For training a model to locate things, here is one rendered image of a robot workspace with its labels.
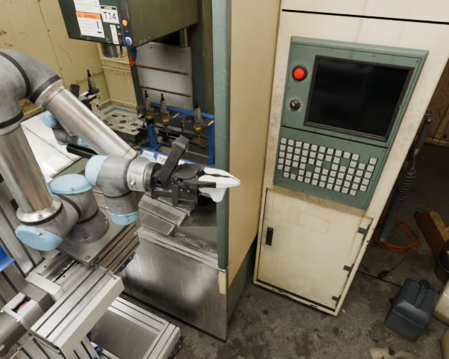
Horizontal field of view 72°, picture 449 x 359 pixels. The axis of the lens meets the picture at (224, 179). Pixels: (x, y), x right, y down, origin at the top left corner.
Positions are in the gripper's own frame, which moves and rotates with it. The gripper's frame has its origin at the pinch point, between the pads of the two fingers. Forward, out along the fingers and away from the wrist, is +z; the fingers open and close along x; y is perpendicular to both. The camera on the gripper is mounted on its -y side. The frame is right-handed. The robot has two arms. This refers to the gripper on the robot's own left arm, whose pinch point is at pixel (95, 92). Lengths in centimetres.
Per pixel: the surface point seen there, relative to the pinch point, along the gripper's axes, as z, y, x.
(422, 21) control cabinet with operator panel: 0, -50, 153
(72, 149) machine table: -7, 43, -29
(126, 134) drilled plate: 10.5, 32.2, 6.1
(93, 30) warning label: 1.2, -34.0, 9.6
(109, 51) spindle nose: 14.0, -19.5, 4.1
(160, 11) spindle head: 26, -40, 34
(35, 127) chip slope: 10, 49, -89
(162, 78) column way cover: 64, 14, 1
